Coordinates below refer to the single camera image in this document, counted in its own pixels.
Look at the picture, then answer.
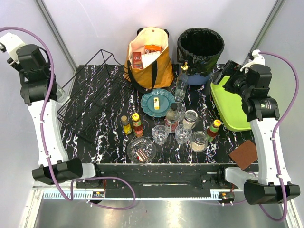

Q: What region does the glass jar rear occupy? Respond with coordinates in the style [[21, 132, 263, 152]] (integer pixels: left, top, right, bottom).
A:
[[182, 110, 198, 129]]

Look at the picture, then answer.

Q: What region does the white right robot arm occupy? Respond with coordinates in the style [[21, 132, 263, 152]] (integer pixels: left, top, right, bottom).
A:
[[212, 60, 301, 205]]

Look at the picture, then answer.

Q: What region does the clear glass tumbler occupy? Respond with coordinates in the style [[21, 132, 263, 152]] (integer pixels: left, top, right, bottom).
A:
[[175, 124, 192, 144], [152, 125, 169, 145], [175, 102, 186, 122]]

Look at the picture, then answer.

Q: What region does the red snack box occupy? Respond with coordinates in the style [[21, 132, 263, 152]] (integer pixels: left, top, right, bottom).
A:
[[132, 51, 143, 69]]

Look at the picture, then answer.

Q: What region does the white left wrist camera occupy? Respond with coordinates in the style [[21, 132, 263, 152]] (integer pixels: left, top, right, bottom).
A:
[[0, 32, 26, 64]]

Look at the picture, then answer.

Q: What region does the clear glass tumbler middle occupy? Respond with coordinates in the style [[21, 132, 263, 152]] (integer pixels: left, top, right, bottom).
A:
[[175, 124, 192, 144]]

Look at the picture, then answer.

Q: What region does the clear glass bowl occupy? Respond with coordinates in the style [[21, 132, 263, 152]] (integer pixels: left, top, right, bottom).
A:
[[127, 137, 157, 164]]

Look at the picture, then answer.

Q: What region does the lime green plastic tub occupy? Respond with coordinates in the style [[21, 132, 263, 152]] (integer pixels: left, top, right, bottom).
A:
[[210, 76, 251, 132]]

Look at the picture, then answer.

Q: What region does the black wire dish rack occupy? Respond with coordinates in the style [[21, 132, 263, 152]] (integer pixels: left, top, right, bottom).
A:
[[58, 49, 133, 143]]

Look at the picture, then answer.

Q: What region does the brown scouring pad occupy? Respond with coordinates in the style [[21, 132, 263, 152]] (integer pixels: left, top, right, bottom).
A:
[[229, 140, 258, 170]]

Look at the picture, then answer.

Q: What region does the glass jar front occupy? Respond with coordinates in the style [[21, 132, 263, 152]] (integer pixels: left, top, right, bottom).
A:
[[190, 131, 208, 152]]

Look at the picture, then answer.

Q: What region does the clear glass tumbler rear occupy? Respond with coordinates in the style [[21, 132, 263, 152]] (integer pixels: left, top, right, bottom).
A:
[[175, 102, 186, 122]]

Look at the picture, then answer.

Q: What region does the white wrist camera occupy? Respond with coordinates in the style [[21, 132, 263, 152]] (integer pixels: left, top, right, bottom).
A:
[[0, 32, 26, 64], [240, 49, 265, 72]]

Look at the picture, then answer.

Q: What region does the yellow cake slice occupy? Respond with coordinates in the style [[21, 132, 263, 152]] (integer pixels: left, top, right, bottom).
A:
[[153, 97, 160, 110]]

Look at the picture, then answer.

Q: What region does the small yellow seasoning bottle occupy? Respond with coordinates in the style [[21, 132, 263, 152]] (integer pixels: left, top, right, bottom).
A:
[[121, 115, 132, 135]]

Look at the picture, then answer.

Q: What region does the glass jar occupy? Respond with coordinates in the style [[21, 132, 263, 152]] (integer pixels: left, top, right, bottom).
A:
[[190, 131, 208, 152], [182, 110, 198, 129]]

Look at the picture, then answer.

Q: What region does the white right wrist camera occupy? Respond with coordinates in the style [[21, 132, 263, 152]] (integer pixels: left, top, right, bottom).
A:
[[240, 49, 265, 72]]

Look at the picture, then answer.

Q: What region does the chocolate cake slice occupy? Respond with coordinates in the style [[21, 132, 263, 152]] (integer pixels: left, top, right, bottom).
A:
[[136, 149, 148, 163]]

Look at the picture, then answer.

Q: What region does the orange snack box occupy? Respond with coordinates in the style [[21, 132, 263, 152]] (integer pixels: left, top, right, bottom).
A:
[[144, 45, 162, 54]]

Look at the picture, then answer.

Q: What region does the red sauce bottle yellow cap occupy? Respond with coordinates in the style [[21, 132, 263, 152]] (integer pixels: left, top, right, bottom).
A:
[[132, 113, 143, 137]]

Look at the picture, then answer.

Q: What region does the white paper package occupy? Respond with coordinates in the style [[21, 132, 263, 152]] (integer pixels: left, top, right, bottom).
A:
[[141, 51, 160, 68]]

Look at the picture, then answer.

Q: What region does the clear glass tumbler left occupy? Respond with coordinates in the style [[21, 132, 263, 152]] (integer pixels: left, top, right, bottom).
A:
[[152, 125, 169, 145]]

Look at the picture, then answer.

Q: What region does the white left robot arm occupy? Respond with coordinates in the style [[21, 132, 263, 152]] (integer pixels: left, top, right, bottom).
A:
[[0, 32, 96, 185]]

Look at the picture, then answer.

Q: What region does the clear oil bottle gold spout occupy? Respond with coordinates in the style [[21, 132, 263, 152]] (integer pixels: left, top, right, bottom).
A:
[[56, 83, 67, 104]]

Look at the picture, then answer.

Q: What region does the teal ceramic plate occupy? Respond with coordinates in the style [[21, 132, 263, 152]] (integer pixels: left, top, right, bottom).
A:
[[141, 89, 175, 117]]

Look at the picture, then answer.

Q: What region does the clear bottle black cap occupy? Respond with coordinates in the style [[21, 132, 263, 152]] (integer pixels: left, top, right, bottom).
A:
[[165, 103, 179, 133]]

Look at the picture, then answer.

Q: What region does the trash bin with black liner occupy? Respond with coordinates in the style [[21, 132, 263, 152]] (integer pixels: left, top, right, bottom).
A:
[[177, 28, 225, 86]]

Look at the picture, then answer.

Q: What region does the orange canvas tote bag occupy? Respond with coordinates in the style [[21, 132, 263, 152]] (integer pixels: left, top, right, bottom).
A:
[[124, 27, 173, 94]]

